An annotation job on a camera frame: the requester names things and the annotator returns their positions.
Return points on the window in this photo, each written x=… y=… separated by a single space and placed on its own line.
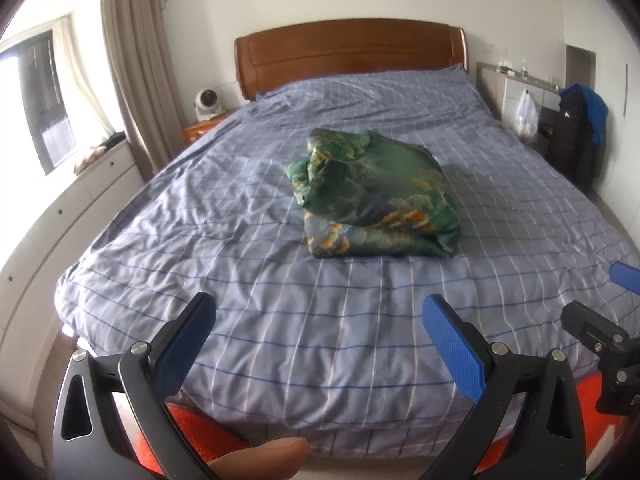
x=40 y=105

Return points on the white desk fan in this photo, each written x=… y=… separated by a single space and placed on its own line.
x=207 y=104

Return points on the small white object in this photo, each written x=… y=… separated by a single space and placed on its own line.
x=505 y=66

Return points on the person's left hand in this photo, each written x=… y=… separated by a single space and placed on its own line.
x=265 y=460

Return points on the black item on sill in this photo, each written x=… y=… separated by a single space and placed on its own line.
x=114 y=138

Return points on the white wardrobe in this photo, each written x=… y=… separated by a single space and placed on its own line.
x=622 y=125

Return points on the white sheer curtain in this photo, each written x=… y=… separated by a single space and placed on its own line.
x=87 y=80

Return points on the white plastic bag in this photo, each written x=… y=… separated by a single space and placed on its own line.
x=526 y=117

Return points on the black jacket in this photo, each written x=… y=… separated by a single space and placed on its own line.
x=570 y=135

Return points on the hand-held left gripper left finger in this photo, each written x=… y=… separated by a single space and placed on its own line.
x=182 y=345

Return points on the beige curtain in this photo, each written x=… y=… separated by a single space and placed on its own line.
x=140 y=70

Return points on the grey bedside shelf unit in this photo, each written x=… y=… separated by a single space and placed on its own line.
x=505 y=90

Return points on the bed with blue checked sheet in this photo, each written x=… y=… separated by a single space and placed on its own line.
x=225 y=220

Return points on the wooden headboard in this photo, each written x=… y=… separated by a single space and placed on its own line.
x=350 y=50

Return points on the white window cabinet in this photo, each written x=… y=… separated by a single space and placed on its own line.
x=60 y=230

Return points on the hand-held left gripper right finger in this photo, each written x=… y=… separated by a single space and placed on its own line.
x=452 y=347

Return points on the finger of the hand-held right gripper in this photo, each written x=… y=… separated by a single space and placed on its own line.
x=627 y=277
x=612 y=360

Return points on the small bottle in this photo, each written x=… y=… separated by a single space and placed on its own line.
x=524 y=69

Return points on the green patterned garment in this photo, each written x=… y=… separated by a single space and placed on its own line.
x=385 y=185

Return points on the brown item on sill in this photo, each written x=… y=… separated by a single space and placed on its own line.
x=90 y=157

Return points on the orange wooden nightstand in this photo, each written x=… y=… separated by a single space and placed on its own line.
x=200 y=132

